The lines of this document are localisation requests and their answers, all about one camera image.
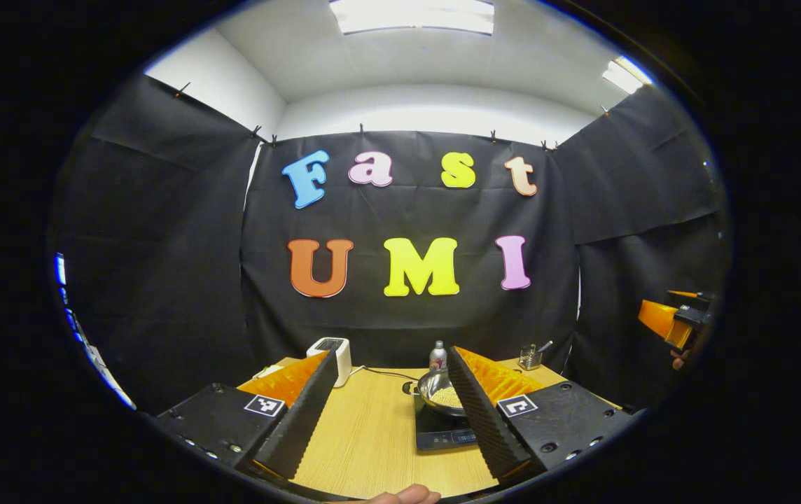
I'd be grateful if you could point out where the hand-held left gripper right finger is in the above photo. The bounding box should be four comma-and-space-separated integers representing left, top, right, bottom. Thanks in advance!
447, 345, 636, 484

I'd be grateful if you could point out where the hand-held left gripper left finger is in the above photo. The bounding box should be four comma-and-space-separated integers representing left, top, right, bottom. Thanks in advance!
155, 350, 340, 484

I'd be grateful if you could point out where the black induction cooktop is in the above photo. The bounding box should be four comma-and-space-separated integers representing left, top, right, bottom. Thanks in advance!
412, 394, 479, 452

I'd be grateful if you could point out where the white toaster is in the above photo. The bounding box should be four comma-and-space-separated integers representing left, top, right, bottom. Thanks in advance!
306, 337, 353, 389

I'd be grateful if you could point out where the ceiling light panel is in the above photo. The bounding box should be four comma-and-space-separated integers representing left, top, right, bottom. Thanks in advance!
329, 0, 496, 36
601, 55, 655, 96

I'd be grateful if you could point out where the black power cable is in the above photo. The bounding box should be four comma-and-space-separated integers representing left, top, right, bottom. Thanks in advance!
351, 365, 420, 384

